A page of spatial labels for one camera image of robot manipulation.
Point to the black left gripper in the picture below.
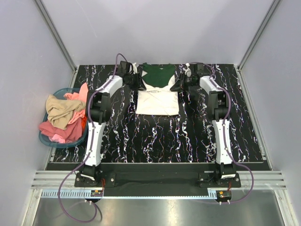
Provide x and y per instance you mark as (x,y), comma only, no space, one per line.
(138,84)

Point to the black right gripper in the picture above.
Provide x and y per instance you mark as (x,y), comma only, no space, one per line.
(176,87)

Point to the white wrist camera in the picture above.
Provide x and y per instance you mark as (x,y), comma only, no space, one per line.
(135,68)
(187,70)

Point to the right aluminium frame post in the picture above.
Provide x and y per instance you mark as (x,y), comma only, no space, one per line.
(267,18)

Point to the grey slotted cable duct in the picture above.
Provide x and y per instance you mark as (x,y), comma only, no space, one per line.
(110,194)

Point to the left aluminium frame post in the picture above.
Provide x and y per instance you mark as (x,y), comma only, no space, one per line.
(51,26)

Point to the pink t-shirt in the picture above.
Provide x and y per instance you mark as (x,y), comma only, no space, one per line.
(70,127)

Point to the beige t-shirt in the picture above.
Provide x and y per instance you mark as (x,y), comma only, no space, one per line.
(60,111)

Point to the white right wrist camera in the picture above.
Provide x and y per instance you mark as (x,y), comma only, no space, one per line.
(187,70)

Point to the aluminium frame post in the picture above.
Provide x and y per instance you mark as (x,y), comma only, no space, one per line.
(51,26)
(267,18)

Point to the cream and green t-shirt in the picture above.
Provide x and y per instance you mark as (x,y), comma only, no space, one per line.
(158,99)

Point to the orange garment in basket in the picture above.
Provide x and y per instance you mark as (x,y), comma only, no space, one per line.
(83,122)

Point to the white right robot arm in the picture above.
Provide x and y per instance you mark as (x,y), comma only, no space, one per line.
(218,112)

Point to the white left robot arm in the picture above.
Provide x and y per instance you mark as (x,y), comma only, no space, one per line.
(98,112)

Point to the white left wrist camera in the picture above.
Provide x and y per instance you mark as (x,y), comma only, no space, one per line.
(135,68)

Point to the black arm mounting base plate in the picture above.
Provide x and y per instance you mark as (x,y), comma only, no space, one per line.
(173,178)

